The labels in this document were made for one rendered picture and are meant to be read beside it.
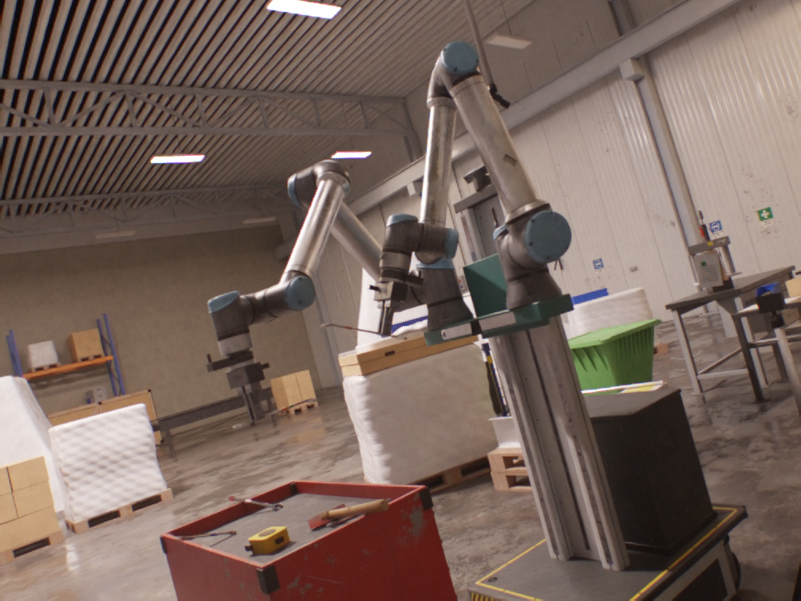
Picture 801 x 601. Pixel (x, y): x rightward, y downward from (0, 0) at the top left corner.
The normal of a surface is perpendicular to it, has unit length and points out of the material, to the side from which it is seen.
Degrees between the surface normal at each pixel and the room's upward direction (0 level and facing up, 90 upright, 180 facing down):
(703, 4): 90
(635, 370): 101
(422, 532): 90
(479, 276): 90
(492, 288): 90
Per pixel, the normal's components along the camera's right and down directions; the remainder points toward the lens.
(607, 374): -0.72, 0.43
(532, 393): -0.78, 0.17
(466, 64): 0.14, -0.24
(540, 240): 0.23, -0.04
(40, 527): 0.69, -0.24
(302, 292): 0.83, -0.20
